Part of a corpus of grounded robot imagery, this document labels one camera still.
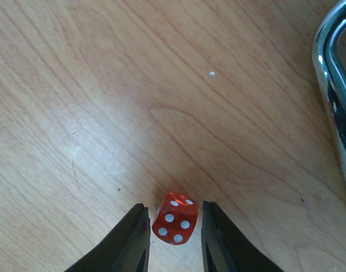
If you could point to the red die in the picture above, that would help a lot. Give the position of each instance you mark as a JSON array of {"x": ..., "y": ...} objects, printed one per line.
[{"x": 175, "y": 219}]

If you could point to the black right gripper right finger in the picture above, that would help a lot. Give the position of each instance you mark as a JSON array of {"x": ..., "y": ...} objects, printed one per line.
[{"x": 225, "y": 247}]

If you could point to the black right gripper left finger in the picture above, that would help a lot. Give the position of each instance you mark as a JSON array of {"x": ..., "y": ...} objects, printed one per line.
[{"x": 124, "y": 248}]

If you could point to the aluminium poker case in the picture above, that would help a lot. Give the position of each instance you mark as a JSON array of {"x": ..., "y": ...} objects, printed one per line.
[{"x": 331, "y": 76}]

